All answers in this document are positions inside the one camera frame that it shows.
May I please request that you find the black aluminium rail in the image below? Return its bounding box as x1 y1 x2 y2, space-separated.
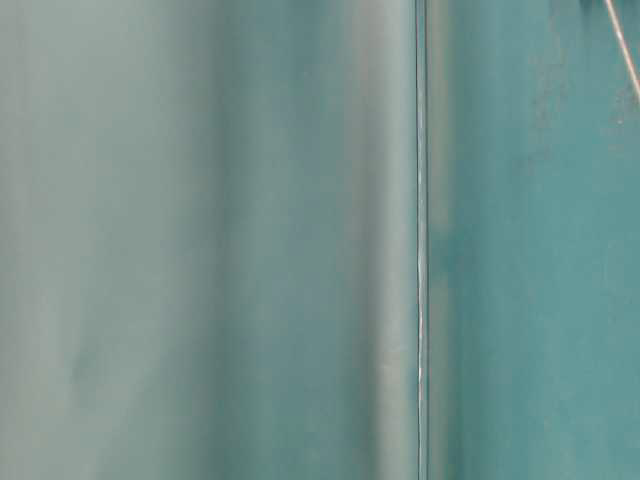
414 0 429 479

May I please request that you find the grey steel wire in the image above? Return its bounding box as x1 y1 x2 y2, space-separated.
602 0 640 97

